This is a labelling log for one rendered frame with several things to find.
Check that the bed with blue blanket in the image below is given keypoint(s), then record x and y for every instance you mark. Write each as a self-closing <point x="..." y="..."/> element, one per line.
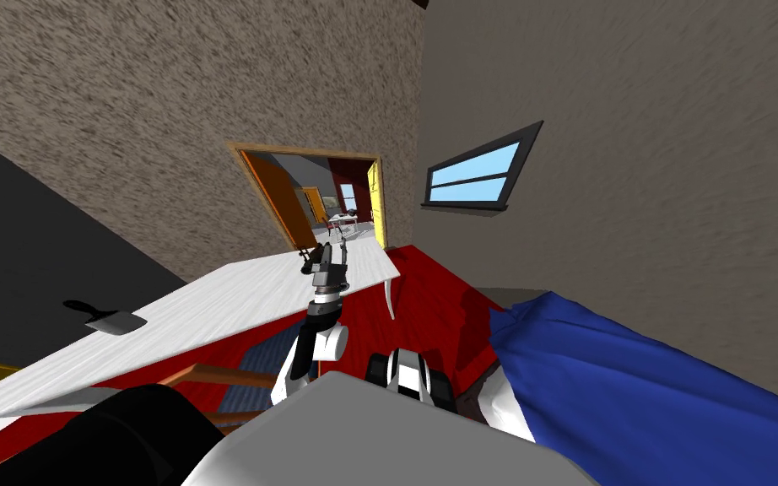
<point x="632" y="398"/>

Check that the wooden chair with blue seat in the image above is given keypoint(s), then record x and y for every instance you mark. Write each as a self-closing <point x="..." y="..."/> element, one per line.
<point x="254" y="374"/>

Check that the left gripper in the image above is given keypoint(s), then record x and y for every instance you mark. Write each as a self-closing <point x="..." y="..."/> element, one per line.
<point x="330" y="277"/>

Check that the small white table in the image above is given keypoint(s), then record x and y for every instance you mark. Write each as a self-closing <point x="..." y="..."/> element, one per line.
<point x="343" y="219"/>

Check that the dark-framed window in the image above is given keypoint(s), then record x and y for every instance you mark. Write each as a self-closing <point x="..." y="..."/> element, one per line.
<point x="477" y="177"/>

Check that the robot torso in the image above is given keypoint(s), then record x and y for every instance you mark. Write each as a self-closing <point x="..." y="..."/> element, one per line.
<point x="375" y="439"/>

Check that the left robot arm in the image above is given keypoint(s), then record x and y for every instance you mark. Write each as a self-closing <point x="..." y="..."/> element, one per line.
<point x="126" y="439"/>

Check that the long white table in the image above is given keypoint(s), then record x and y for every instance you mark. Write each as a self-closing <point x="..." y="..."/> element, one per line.
<point x="227" y="297"/>

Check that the orange door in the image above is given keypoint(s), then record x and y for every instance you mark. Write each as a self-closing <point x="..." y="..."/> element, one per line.
<point x="284" y="202"/>

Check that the yellow door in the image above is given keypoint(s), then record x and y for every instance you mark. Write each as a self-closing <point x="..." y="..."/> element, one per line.
<point x="378" y="206"/>

